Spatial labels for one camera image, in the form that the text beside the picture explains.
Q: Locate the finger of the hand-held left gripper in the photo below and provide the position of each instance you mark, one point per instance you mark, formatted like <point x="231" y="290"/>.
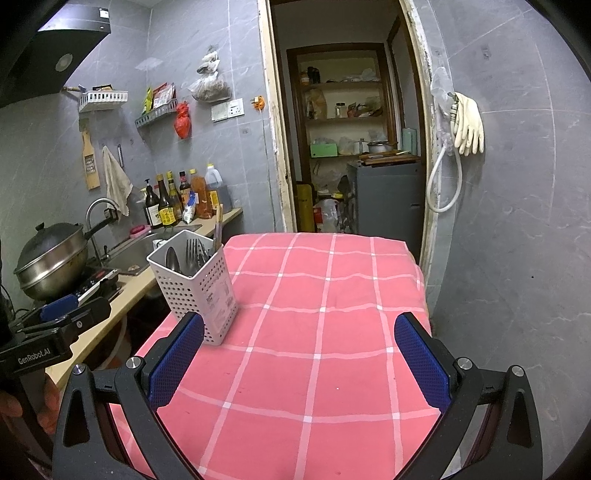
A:
<point x="90" y="314"/>
<point x="59" y="307"/>

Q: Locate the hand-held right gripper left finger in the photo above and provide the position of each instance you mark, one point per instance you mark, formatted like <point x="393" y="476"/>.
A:
<point x="178" y="360"/>

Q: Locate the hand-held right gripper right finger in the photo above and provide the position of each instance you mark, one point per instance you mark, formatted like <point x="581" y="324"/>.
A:
<point x="422" y="364"/>

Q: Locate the white perforated utensil holder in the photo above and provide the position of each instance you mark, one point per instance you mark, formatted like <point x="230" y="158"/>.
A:
<point x="203" y="300"/>

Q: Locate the stainless steel spoon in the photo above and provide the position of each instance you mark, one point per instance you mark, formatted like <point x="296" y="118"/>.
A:
<point x="172" y="259"/>

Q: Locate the stainless steel fork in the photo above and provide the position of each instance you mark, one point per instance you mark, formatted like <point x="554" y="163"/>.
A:
<point x="191" y="258"/>
<point x="203" y="256"/>

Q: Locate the wooden chopstick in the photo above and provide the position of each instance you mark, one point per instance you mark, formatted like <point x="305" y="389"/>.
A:
<point x="216" y="230"/>
<point x="220" y="228"/>

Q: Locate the person's left hand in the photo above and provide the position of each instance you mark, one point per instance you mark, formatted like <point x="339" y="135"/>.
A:
<point x="51" y="406"/>

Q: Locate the black gas stove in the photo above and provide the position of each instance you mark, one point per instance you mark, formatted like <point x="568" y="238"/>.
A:
<point x="99" y="284"/>

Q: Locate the steel wok with lid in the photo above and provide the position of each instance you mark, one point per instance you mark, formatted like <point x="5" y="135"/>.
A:
<point x="48" y="263"/>

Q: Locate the steel sink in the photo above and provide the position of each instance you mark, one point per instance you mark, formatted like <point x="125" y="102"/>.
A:
<point x="131" y="256"/>

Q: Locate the chrome faucet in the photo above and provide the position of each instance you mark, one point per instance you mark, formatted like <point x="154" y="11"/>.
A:
<point x="94" y="205"/>

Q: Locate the pink checked tablecloth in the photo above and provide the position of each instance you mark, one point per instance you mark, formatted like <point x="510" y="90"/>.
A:
<point x="314" y="369"/>

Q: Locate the dark pump bottle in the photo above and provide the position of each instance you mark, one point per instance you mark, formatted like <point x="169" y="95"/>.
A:
<point x="151" y="207"/>

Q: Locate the yellow label sauce bottle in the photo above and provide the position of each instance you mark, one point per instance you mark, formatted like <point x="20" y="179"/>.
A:
<point x="165" y="210"/>

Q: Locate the hanging dish towel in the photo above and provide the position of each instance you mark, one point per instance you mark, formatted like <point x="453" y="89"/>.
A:
<point x="116" y="180"/>

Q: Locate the white blue seasoning packet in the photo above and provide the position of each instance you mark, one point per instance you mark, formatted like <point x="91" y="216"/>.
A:
<point x="189" y="210"/>

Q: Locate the tall dark sauce bottle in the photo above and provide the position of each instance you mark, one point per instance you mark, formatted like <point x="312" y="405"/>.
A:
<point x="174" y="196"/>

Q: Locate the wooden grater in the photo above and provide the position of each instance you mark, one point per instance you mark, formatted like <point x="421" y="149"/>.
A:
<point x="91" y="161"/>

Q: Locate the orange seasoning bottle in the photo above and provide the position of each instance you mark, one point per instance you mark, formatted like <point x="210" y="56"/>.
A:
<point x="198" y="198"/>

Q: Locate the red cap dark bottle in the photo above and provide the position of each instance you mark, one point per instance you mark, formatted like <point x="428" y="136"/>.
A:
<point x="184" y="182"/>

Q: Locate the grey cabinet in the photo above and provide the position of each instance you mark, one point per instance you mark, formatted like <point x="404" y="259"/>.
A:
<point x="385" y="203"/>

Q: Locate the clear oil jug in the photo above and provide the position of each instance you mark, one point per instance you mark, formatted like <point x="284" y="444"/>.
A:
<point x="219" y="191"/>

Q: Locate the clear plastic jug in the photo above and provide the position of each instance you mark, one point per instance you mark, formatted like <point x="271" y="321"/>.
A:
<point x="328" y="217"/>

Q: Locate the yellow canister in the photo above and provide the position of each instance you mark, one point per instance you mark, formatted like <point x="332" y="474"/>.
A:
<point x="304" y="207"/>

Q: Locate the wooden cutting boards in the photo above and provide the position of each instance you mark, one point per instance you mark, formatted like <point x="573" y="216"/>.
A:
<point x="388" y="158"/>

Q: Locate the red plastic bag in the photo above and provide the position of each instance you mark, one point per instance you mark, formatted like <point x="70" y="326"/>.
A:
<point x="182" y="121"/>

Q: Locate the metal cooking pot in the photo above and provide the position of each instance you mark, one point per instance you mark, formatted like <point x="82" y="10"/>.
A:
<point x="377" y="147"/>

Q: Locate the pale green container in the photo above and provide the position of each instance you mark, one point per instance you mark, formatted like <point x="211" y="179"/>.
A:
<point x="409" y="142"/>

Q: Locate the seasoning packets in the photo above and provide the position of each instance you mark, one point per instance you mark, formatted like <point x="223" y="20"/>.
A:
<point x="161" y="97"/>

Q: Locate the green box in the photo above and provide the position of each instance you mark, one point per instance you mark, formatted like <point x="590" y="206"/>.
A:
<point x="324" y="150"/>

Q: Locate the cream rubber gloves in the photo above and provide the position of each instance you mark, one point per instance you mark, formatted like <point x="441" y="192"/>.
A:
<point x="470" y="124"/>

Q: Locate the black range hood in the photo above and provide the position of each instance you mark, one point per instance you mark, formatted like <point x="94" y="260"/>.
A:
<point x="41" y="60"/>

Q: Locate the clear hanging plastic bag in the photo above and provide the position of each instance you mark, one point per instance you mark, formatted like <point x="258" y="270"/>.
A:
<point x="211" y="85"/>

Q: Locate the plastic wrapped pipe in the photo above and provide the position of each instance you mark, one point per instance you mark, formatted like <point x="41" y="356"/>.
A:
<point x="442" y="101"/>

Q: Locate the glass jar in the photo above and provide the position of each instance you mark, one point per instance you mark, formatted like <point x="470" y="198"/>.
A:
<point x="340" y="110"/>

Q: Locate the orange plug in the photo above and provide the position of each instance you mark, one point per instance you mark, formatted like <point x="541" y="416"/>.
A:
<point x="258" y="102"/>

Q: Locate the wooden shelf unit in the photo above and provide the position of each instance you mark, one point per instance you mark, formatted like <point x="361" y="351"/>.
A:
<point x="295" y="115"/>

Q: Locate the metal wall shelf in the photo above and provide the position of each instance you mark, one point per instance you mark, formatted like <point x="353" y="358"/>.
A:
<point x="157" y="115"/>

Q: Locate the white wall basket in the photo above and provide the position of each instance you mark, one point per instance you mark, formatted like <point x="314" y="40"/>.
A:
<point x="104" y="100"/>

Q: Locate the wooden door frame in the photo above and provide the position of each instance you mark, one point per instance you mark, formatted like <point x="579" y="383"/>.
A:
<point x="272" y="138"/>

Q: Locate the white wall socket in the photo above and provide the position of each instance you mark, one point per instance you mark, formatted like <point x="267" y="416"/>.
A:
<point x="228" y="110"/>

